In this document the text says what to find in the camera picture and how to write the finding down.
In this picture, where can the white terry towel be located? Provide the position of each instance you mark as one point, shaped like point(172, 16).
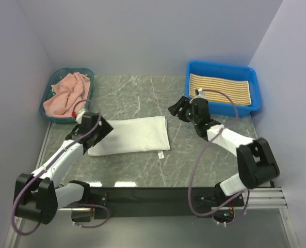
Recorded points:
point(133, 135)

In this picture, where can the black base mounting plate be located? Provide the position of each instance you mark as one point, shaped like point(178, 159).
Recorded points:
point(148, 202)

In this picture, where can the blue plastic bin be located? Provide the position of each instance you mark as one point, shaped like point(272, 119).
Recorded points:
point(219, 103)

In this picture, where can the teal plastic laundry basket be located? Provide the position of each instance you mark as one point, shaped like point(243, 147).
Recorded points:
point(54, 79)

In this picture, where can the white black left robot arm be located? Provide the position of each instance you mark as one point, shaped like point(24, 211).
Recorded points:
point(38, 195)

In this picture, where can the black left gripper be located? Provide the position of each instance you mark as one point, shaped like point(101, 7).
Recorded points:
point(105, 128)

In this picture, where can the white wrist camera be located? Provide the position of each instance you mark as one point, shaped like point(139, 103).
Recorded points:
point(79, 115)
point(200, 94)

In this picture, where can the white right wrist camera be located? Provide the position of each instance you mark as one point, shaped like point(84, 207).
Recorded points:
point(200, 94)

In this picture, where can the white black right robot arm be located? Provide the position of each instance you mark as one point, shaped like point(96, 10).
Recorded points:
point(255, 160)

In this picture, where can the yellow white striped towel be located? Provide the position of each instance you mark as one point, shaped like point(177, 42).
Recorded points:
point(238, 91)

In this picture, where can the pink terry towel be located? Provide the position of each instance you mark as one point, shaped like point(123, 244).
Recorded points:
point(71, 89)

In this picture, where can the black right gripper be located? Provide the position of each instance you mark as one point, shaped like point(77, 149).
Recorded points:
point(182, 103)

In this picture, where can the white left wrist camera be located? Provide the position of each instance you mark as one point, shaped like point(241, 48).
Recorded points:
point(79, 115)

